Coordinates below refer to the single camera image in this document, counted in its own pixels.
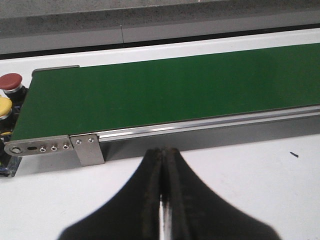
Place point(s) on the aluminium conveyor frame rail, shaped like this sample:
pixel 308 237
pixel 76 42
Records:
pixel 95 148

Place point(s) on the yellow mushroom push button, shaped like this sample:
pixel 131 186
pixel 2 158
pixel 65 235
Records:
pixel 9 113

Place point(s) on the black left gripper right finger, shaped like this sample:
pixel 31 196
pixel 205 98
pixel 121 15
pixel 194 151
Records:
pixel 192 211

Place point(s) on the grey stone counter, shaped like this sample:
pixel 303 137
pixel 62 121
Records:
pixel 39 25

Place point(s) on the red mushroom push button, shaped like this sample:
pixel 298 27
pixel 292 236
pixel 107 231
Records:
pixel 15 92

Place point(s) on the green conveyor belt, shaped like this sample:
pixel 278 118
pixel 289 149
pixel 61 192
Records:
pixel 79 100

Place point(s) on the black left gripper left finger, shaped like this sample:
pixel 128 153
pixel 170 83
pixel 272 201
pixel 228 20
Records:
pixel 132 214

